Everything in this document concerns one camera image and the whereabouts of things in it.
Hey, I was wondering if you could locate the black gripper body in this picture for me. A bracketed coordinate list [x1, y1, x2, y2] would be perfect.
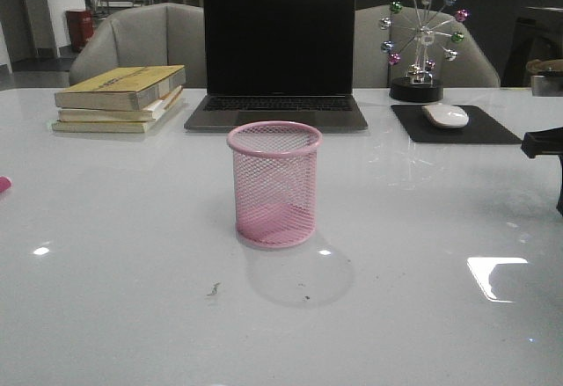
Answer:
[556, 154, 563, 216]

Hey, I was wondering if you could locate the grey armchair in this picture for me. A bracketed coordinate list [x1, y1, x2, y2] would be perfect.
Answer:
[353, 4, 501, 88]
[69, 3, 207, 88]

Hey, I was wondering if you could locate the black mouse pad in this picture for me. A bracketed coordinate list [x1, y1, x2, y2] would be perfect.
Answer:
[391, 105, 522, 145]

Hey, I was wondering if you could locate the top yellow book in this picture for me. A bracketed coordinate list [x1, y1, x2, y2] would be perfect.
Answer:
[55, 65, 186, 111]

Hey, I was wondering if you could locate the white computer mouse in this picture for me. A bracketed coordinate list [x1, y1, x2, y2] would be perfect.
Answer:
[421, 103, 469, 128]

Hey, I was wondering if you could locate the pink mesh pen holder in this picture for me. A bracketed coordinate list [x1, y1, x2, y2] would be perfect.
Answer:
[227, 120, 323, 249]

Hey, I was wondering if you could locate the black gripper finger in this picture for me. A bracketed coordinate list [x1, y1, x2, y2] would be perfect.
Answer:
[521, 127, 563, 158]

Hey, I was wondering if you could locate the bottom cream book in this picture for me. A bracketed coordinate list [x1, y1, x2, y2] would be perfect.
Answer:
[51, 103, 176, 134]

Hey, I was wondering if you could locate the cream book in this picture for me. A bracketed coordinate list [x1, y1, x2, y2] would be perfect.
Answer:
[58, 86, 183, 122]
[51, 103, 176, 134]

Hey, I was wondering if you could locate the grey open laptop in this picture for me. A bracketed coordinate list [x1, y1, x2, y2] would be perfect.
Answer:
[184, 0, 368, 132]

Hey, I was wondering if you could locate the red bin in background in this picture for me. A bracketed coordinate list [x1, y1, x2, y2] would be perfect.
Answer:
[66, 10, 94, 52]

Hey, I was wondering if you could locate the middle cream book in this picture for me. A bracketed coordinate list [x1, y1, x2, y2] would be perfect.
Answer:
[58, 86, 183, 122]

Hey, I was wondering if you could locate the ferris wheel desk ornament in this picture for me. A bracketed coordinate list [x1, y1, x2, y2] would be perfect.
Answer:
[379, 0, 470, 103]

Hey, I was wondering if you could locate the left grey armchair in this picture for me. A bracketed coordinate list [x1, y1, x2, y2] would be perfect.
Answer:
[69, 3, 207, 88]

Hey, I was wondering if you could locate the right grey armchair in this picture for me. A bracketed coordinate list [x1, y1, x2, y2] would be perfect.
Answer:
[353, 4, 501, 88]

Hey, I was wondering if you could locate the pink highlighter pen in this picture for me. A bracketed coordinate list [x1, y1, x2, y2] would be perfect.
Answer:
[0, 176, 12, 193]

